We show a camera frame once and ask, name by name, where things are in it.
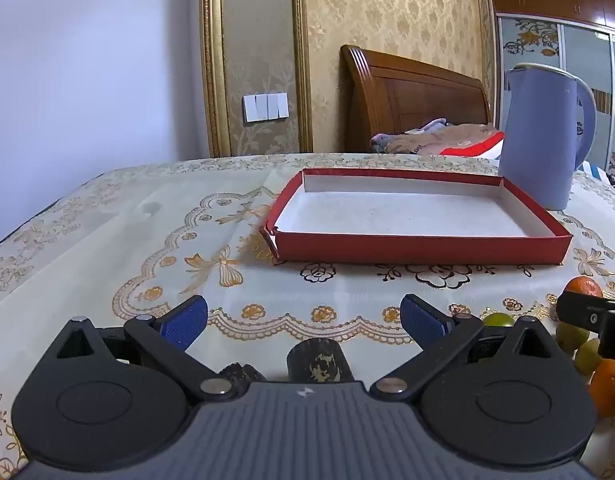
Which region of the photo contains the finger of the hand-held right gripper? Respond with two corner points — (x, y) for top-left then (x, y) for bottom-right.
(556, 291), (615, 333)

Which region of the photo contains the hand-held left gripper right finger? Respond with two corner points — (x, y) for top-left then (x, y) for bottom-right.
(370, 294), (571, 403)

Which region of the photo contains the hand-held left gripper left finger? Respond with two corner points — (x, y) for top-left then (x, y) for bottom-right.
(52, 295), (233, 403)

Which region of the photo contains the orange mandarin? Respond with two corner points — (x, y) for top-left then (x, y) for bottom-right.
(562, 276), (604, 311)
(589, 358), (615, 418)

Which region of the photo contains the dark sugarcane piece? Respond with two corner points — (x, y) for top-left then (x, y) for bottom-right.
(286, 340), (355, 383)
(218, 361), (268, 393)

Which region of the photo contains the red shallow cardboard box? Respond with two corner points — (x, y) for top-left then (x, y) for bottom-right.
(260, 169), (573, 266)

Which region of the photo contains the cream floral tablecloth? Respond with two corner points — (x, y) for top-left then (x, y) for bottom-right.
(0, 152), (615, 480)

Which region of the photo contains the blue electric kettle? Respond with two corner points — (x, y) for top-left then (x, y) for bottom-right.
(497, 62), (598, 211)

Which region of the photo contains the red white blue striped cloth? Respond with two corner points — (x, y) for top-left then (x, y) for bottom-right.
(440, 131), (505, 158)

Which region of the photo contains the beige bedding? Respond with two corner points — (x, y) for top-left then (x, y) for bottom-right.
(370, 117), (505, 157)

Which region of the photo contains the wooden bed headboard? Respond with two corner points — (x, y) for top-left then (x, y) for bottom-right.
(340, 44), (493, 153)

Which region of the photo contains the floral sliding door wardrobe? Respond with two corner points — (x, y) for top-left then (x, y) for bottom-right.
(487, 0), (615, 196)

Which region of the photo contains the white wall light switch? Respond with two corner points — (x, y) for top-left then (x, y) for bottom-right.
(243, 92), (290, 123)

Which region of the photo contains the gold wall moulding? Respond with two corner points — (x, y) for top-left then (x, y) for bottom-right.
(290, 0), (313, 153)
(200, 0), (233, 158)

